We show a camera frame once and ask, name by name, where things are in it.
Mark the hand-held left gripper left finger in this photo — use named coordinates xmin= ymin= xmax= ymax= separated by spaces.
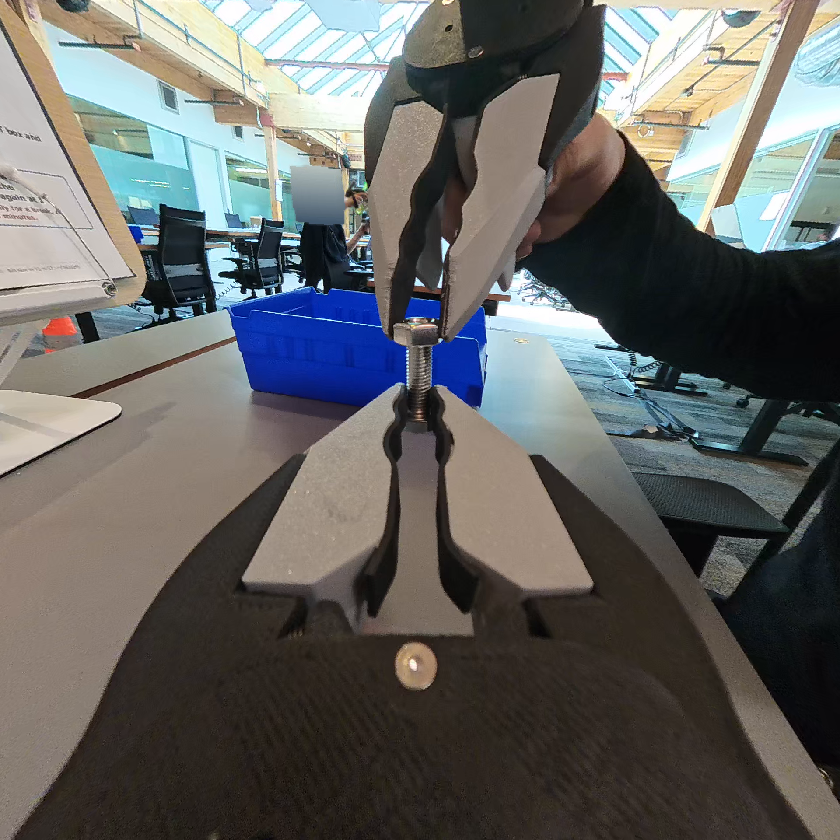
xmin=240 ymin=382 xmax=409 ymax=632

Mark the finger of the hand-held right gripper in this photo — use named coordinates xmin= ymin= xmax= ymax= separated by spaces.
xmin=369 ymin=98 xmax=460 ymax=343
xmin=440 ymin=72 xmax=563 ymax=342

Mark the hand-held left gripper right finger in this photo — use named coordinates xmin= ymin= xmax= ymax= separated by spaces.
xmin=430 ymin=385 xmax=595 ymax=616

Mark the blue plastic bin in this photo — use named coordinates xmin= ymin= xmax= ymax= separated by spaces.
xmin=226 ymin=287 xmax=490 ymax=409

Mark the silver threaded bolt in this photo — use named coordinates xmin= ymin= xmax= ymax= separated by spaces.
xmin=392 ymin=317 xmax=441 ymax=427

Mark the person's right forearm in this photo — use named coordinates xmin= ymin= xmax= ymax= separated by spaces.
xmin=518 ymin=131 xmax=840 ymax=401

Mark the person's right hand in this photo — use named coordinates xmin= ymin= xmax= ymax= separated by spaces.
xmin=441 ymin=113 xmax=627 ymax=263

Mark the black office chair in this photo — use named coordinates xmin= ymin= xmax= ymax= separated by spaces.
xmin=220 ymin=218 xmax=286 ymax=299
xmin=141 ymin=203 xmax=217 ymax=322

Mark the long wooden desk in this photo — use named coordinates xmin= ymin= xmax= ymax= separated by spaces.
xmin=141 ymin=226 xmax=303 ymax=250

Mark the black mesh chair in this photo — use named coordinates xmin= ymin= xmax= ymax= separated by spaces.
xmin=630 ymin=471 xmax=791 ymax=578

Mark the person's leg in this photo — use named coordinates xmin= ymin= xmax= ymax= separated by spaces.
xmin=715 ymin=446 xmax=840 ymax=769

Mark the orange traffic cone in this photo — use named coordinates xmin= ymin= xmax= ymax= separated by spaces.
xmin=42 ymin=317 xmax=83 ymax=355

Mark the printed instruction sheet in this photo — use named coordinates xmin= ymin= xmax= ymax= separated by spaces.
xmin=0 ymin=26 xmax=135 ymax=290

